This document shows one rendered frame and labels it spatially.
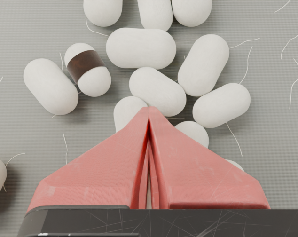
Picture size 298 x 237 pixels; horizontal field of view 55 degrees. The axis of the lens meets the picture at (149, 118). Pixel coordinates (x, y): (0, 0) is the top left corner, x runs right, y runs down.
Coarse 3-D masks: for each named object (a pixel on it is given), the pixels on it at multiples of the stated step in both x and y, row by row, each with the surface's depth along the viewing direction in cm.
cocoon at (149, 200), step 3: (147, 192) 12; (150, 192) 12; (147, 195) 12; (150, 195) 12; (147, 198) 12; (150, 198) 12; (147, 201) 12; (150, 201) 12; (147, 204) 12; (150, 204) 12; (147, 207) 12; (150, 207) 12
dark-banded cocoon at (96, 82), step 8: (72, 48) 14; (80, 48) 14; (88, 48) 14; (64, 56) 15; (72, 56) 14; (88, 72) 14; (96, 72) 14; (104, 72) 14; (80, 80) 14; (88, 80) 14; (96, 80) 14; (104, 80) 14; (80, 88) 14; (88, 88) 14; (96, 88) 14; (104, 88) 14; (96, 96) 15
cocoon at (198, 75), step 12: (204, 36) 15; (216, 36) 14; (192, 48) 15; (204, 48) 14; (216, 48) 14; (228, 48) 15; (192, 60) 14; (204, 60) 14; (216, 60) 14; (180, 72) 14; (192, 72) 14; (204, 72) 14; (216, 72) 14; (180, 84) 14; (192, 84) 14; (204, 84) 14
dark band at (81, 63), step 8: (80, 56) 14; (88, 56) 14; (96, 56) 14; (72, 64) 14; (80, 64) 14; (88, 64) 14; (96, 64) 14; (104, 64) 15; (72, 72) 14; (80, 72) 14
